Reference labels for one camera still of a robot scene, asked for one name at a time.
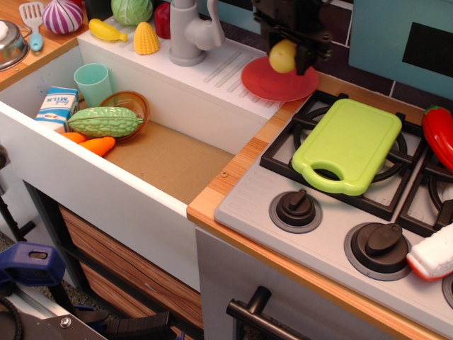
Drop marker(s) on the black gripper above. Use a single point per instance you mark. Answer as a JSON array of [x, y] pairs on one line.
[[298, 21]]

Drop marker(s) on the yellow toy potato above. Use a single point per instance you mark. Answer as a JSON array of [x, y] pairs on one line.
[[282, 56]]

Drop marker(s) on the red plastic plate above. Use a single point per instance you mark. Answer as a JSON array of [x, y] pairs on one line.
[[261, 80]]

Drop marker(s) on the grey toy faucet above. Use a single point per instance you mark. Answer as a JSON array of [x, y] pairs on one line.
[[191, 36]]

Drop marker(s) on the green plastic cutting board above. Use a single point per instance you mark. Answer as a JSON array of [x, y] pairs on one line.
[[345, 150]]

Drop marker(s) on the red toy bell pepper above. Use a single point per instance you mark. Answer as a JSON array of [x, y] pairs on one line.
[[162, 20]]

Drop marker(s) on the yellow toy corn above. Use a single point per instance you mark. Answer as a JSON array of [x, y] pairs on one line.
[[146, 40]]

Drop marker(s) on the green toy cabbage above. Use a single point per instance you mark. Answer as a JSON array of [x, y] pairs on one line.
[[132, 12]]

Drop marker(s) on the orange translucent bowl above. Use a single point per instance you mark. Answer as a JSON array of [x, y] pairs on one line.
[[133, 101]]

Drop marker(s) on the left black stove knob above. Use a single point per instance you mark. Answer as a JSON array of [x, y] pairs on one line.
[[295, 212]]

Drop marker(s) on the black stove knob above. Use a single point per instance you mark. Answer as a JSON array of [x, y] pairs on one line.
[[295, 212], [378, 250]]

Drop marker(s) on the red toy chili pepper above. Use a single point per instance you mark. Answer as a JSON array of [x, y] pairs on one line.
[[437, 129]]

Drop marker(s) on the black stove grate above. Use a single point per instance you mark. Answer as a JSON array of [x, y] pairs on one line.
[[387, 187], [428, 205]]

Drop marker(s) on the yellow toy banana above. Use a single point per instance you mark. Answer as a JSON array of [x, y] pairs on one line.
[[105, 31]]

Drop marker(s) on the white toy sink basin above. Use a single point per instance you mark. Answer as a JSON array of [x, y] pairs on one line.
[[138, 194]]

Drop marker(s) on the teal plastic cup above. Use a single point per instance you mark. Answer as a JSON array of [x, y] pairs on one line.
[[93, 81]]

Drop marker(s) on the green toy bitter gourd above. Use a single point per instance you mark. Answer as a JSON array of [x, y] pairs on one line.
[[105, 121]]

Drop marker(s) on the orange toy carrot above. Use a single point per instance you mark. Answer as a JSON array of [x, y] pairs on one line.
[[76, 137], [99, 146]]

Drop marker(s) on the middle black stove knob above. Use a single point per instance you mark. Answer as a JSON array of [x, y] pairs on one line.
[[378, 250]]

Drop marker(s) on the right black stove grate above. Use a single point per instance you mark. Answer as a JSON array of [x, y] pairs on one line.
[[428, 205]]

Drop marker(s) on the purple striped toy onion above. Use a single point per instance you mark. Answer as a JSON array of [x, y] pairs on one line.
[[62, 17]]

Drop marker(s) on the toy milk carton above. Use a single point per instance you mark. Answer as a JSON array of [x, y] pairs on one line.
[[57, 108]]

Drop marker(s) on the white red toy bottle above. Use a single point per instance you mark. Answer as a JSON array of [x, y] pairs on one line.
[[431, 259]]

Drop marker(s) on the white toy spatula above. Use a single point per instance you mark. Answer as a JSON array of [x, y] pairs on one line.
[[31, 14]]

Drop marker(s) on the silver metal pot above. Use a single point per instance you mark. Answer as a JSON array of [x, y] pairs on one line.
[[14, 47]]

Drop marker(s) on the blue clamp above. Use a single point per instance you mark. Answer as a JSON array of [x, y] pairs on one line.
[[31, 264]]

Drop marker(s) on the black oven door handle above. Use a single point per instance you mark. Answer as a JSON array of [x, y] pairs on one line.
[[251, 323]]

